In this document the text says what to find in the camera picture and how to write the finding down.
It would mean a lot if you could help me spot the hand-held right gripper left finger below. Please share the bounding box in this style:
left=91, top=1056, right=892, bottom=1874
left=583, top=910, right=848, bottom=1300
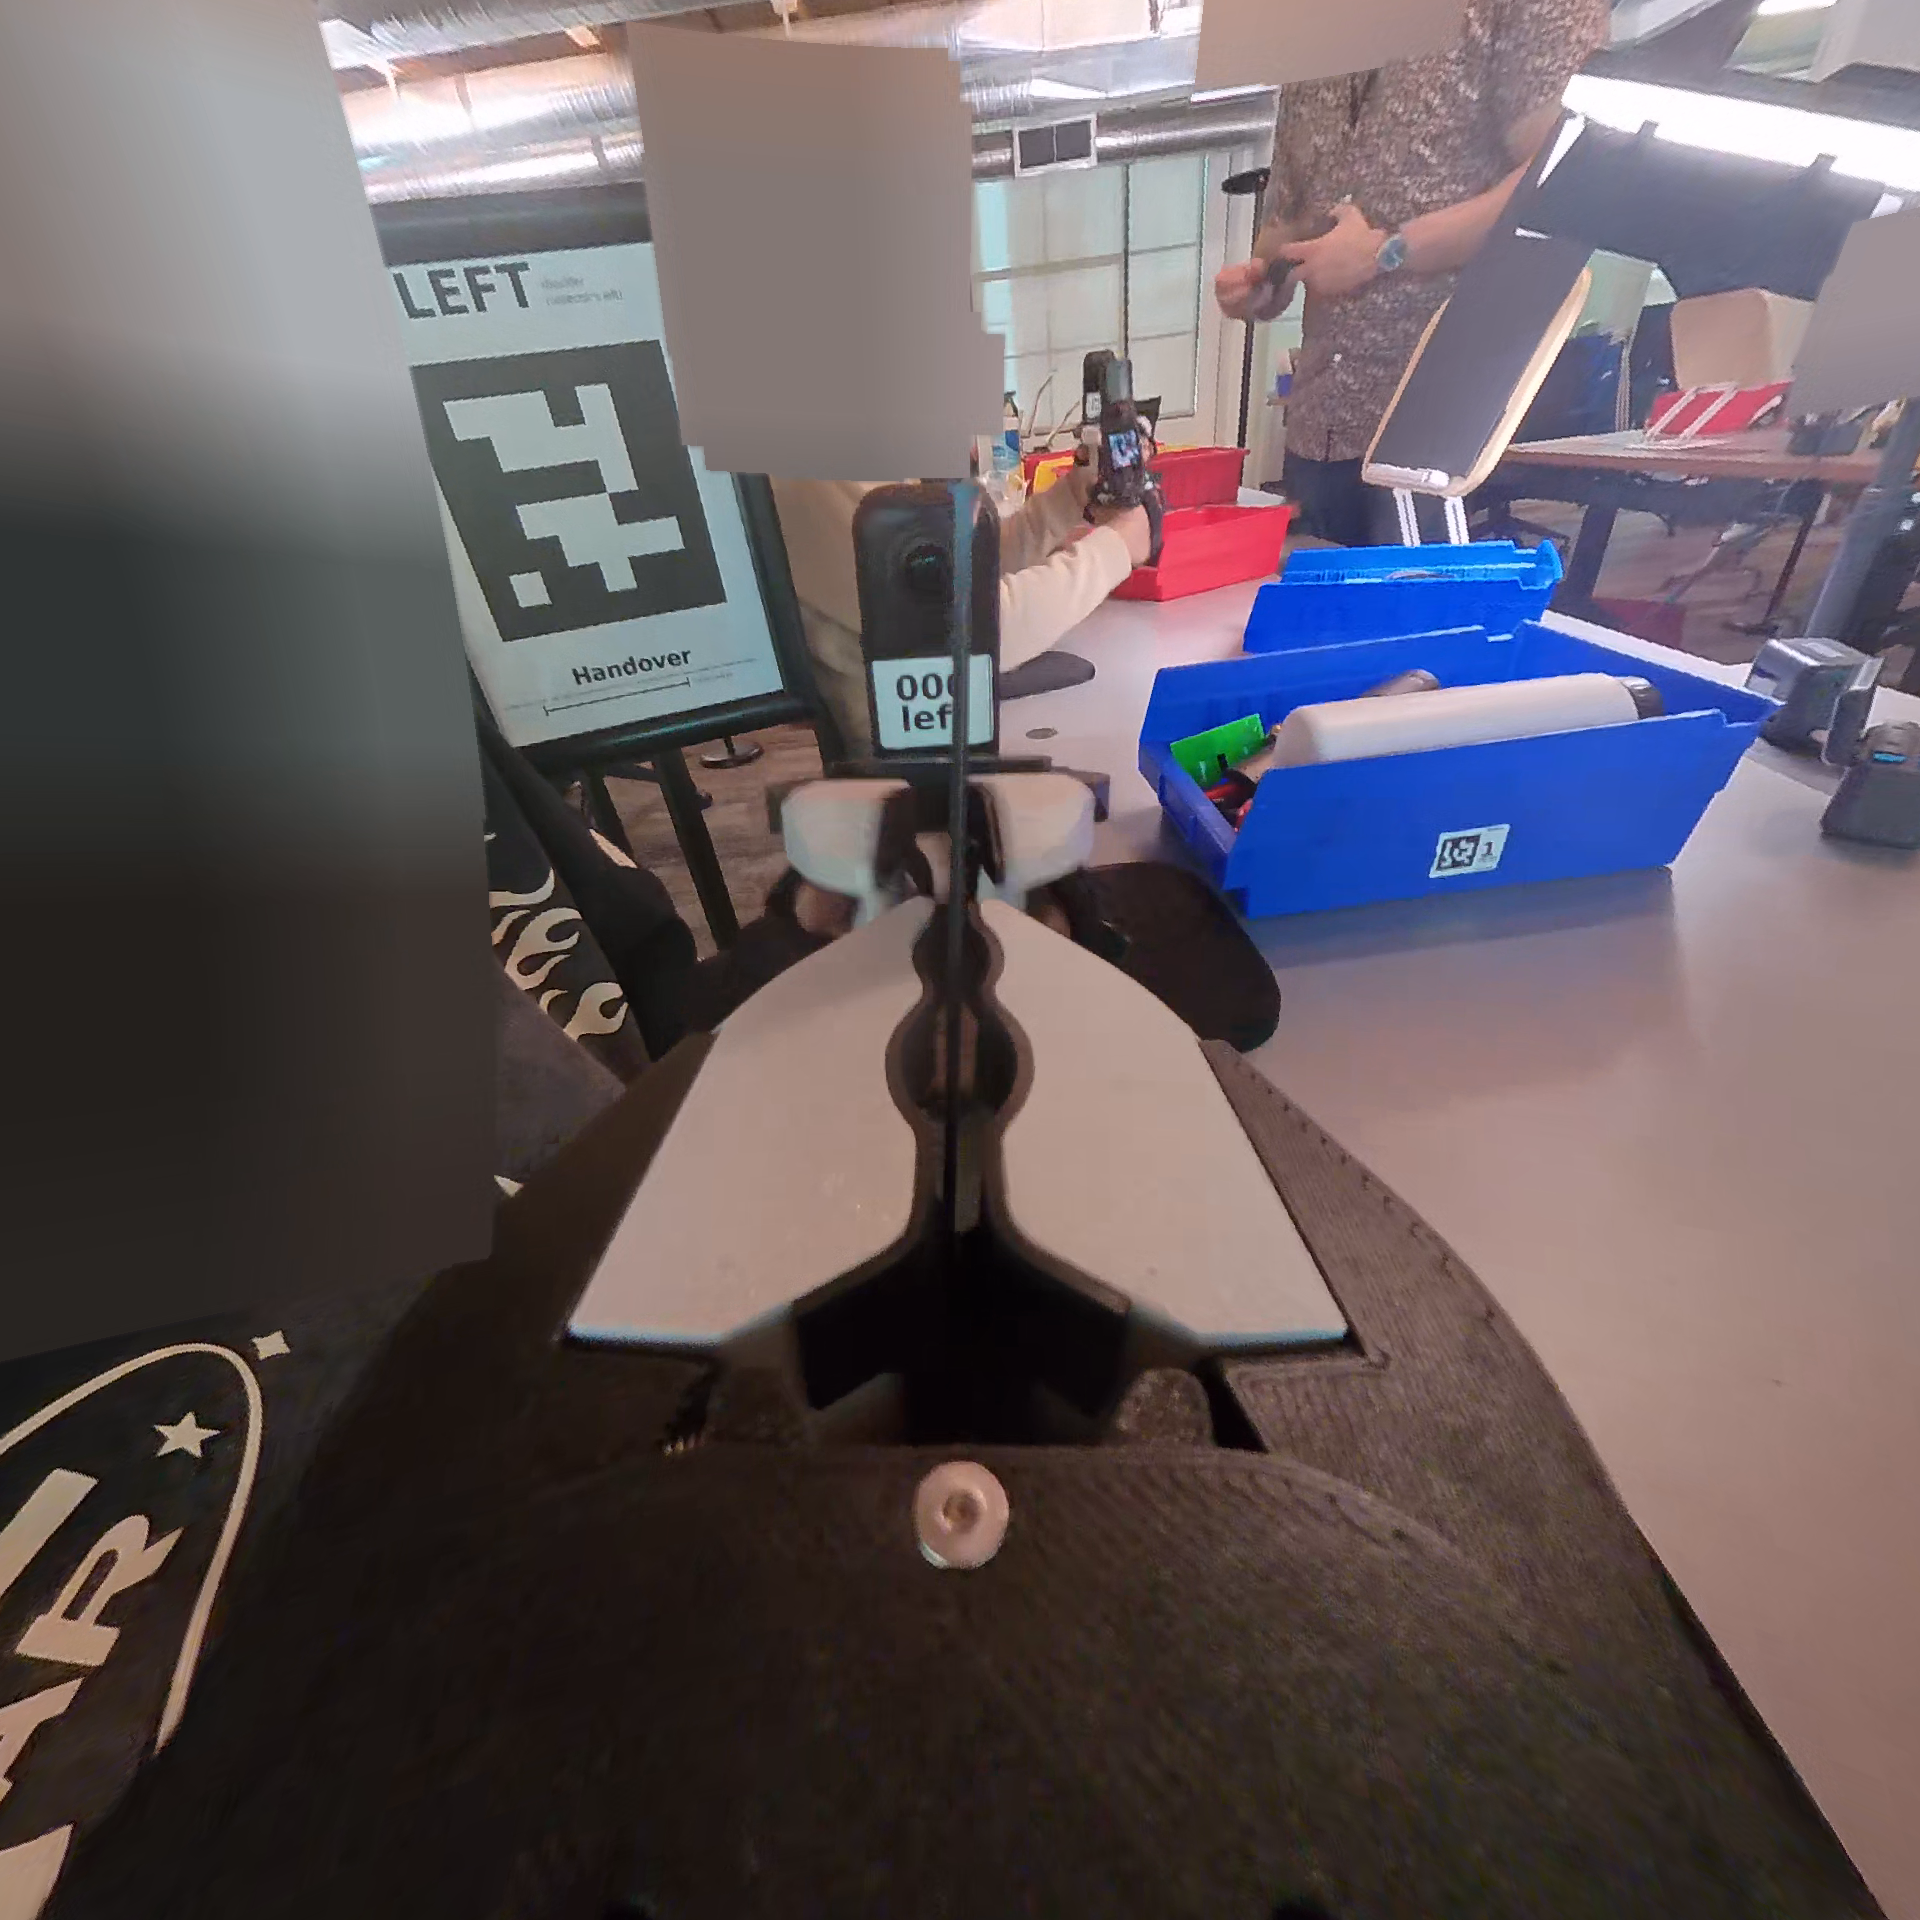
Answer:
left=564, top=897, right=952, bottom=1344

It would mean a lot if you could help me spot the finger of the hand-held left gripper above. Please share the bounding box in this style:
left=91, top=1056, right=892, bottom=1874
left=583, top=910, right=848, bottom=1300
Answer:
left=779, top=777, right=921, bottom=929
left=972, top=769, right=1099, bottom=912

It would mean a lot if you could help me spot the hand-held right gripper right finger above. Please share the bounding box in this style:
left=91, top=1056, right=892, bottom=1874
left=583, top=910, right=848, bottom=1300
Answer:
left=961, top=897, right=1354, bottom=1344

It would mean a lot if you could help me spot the blue bin with white label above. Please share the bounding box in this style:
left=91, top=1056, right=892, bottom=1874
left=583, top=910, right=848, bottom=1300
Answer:
left=1137, top=620, right=1784, bottom=922

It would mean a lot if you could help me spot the black cushion pad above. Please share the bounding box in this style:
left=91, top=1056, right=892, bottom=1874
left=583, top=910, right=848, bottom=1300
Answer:
left=1043, top=860, right=1284, bottom=1056

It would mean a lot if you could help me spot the green plastic block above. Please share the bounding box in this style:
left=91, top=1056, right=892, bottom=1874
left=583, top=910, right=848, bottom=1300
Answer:
left=1171, top=714, right=1279, bottom=785

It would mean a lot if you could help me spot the blue plastic bin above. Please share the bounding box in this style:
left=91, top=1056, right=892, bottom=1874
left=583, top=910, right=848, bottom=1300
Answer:
left=1241, top=539, right=1567, bottom=656

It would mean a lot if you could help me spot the white cylinder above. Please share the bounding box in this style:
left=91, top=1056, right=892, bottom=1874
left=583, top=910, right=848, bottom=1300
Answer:
left=1271, top=672, right=1667, bottom=777

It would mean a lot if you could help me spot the black panel on white stand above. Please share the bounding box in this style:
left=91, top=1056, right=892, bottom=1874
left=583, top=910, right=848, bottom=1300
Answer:
left=1360, top=224, right=1595, bottom=548

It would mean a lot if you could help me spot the wooden background desk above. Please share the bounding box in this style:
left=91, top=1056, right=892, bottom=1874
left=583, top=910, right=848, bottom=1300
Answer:
left=1499, top=427, right=1893, bottom=640

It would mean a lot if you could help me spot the small grey device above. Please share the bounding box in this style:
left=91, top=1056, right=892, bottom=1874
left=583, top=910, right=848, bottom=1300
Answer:
left=1752, top=633, right=1889, bottom=755

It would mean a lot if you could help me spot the red tray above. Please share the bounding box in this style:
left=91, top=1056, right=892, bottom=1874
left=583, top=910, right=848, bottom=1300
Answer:
left=1642, top=383, right=1796, bottom=449

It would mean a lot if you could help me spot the black handheld device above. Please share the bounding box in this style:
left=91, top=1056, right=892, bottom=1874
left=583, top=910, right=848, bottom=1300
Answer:
left=1819, top=720, right=1920, bottom=854

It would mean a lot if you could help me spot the black tripod pole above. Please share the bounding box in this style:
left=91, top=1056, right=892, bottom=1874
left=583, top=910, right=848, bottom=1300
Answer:
left=1804, top=434, right=1920, bottom=650

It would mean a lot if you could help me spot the black softbox light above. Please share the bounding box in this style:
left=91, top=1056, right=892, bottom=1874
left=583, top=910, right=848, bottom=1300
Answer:
left=1515, top=112, right=1889, bottom=310

